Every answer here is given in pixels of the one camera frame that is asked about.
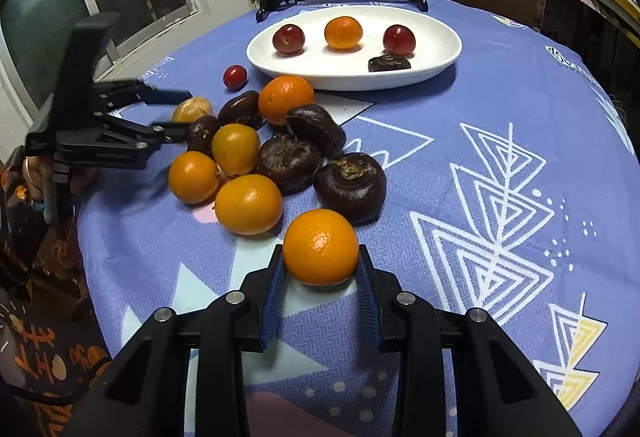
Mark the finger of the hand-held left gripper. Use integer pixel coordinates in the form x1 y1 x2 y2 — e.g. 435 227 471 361
106 117 190 154
92 78 194 110

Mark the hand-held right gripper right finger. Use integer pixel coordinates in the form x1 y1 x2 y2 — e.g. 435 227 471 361
356 244 583 437

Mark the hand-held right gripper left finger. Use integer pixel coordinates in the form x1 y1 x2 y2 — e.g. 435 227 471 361
60 244 288 437

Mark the dark brown water chestnut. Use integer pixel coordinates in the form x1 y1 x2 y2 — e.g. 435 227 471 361
218 90 266 130
314 152 388 225
187 115 221 157
285 104 347 158
256 135 324 195

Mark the tan longan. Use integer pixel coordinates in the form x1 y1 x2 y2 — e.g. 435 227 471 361
172 97 214 124

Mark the small yellow-orange mandarin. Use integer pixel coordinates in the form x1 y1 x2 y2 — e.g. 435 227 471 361
211 123 261 177

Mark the red cherry tomato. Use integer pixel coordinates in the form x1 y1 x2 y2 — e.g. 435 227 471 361
223 64 248 90

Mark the large deep orange mandarin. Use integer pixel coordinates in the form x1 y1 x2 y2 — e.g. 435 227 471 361
258 75 315 126

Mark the white oval plate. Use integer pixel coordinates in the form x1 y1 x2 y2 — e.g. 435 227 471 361
246 7 463 92

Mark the red tomato on plate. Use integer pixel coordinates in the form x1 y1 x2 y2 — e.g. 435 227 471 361
272 24 306 55

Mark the blue patterned tablecloth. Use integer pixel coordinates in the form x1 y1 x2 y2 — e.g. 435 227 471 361
75 0 636 437

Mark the cut dark water chestnut piece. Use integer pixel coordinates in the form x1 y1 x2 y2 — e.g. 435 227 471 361
368 54 412 73

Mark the dark orange-patterned garment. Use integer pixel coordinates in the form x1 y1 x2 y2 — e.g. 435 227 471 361
0 152 116 437

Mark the dark red plum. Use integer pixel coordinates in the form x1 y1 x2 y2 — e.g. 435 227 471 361
383 24 417 55

